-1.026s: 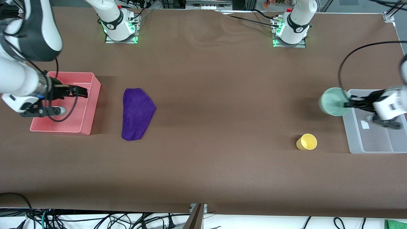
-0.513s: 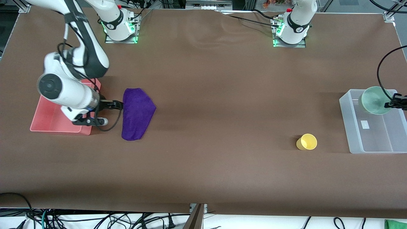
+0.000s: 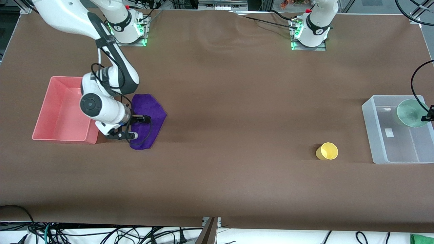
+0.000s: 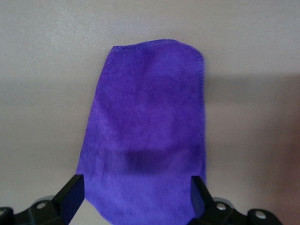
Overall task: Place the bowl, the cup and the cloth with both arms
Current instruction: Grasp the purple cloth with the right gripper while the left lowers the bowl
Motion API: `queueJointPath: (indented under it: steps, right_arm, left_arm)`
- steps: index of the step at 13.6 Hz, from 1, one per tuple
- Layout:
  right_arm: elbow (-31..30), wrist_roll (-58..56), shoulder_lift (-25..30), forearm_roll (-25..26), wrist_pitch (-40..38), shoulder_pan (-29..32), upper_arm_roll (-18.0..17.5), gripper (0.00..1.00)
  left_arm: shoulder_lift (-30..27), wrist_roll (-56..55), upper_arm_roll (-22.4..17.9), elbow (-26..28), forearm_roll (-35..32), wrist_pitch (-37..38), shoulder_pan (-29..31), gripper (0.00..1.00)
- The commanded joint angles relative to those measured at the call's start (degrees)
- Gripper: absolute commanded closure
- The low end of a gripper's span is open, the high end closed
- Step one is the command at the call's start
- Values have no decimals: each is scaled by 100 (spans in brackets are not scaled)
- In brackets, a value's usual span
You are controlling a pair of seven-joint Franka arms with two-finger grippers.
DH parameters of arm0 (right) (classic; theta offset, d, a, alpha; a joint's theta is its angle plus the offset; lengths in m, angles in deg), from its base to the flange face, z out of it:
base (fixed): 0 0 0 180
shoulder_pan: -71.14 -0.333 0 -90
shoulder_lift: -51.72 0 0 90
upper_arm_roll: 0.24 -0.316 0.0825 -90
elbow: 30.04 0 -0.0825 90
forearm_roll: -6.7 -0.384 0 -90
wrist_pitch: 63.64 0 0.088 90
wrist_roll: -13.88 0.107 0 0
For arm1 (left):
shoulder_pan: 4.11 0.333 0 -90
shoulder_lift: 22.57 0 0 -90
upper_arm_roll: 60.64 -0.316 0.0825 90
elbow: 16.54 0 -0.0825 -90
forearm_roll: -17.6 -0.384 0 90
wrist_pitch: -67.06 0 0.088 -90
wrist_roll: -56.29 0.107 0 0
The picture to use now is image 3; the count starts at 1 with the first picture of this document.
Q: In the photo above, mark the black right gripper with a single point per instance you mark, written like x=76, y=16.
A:
x=137, y=118

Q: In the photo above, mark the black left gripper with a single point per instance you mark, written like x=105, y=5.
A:
x=430, y=114

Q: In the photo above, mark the purple cloth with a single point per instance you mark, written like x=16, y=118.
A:
x=149, y=105

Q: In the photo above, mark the yellow plastic cup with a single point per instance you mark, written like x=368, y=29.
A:
x=329, y=151

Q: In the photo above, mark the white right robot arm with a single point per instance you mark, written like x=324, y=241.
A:
x=67, y=13

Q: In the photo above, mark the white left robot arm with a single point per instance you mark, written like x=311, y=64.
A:
x=317, y=20

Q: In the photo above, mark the green cloth scrap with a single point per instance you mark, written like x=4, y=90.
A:
x=422, y=239

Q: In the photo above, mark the clear plastic bin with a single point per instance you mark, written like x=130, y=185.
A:
x=400, y=145

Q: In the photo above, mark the white sticker label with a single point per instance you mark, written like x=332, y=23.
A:
x=389, y=133

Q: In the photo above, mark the brown table cover sheet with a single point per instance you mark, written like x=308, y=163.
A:
x=220, y=118

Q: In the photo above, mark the pink plastic bin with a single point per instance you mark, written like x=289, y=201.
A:
x=61, y=115

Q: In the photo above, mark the brown wooden beam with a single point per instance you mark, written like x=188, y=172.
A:
x=207, y=234

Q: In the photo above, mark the grey power strip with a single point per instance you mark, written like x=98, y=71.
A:
x=222, y=4

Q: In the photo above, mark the aluminium frame profile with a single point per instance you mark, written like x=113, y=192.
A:
x=26, y=7
x=420, y=15

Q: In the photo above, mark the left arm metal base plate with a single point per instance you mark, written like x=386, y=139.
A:
x=318, y=48

